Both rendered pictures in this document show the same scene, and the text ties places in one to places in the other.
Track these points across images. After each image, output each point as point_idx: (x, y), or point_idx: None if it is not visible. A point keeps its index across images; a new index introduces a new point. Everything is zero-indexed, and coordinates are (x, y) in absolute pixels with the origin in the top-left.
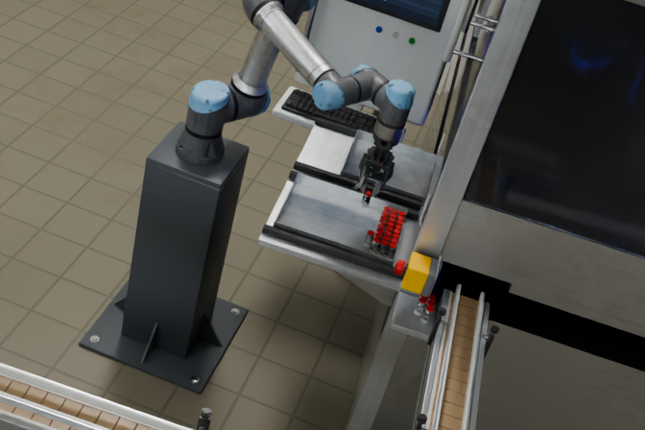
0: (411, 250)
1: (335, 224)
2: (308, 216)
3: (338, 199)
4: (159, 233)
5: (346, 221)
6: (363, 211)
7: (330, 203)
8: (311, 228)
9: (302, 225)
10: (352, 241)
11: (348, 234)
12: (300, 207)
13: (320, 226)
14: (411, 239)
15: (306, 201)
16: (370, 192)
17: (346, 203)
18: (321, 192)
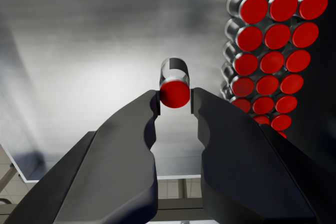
0: (314, 79)
1: (125, 90)
2: (63, 97)
3: None
4: None
5: (144, 65)
6: None
7: (74, 12)
8: (90, 129)
9: (70, 127)
10: (177, 121)
11: (164, 107)
12: (30, 79)
13: (100, 113)
14: (320, 39)
15: (22, 45)
16: (185, 86)
17: None
18: None
